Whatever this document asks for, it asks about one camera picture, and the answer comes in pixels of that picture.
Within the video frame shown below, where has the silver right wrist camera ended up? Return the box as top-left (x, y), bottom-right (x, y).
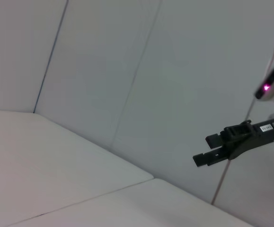
top-left (254, 61), bottom-right (274, 103)

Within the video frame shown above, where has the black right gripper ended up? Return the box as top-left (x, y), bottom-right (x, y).
top-left (192, 118), bottom-right (274, 167)

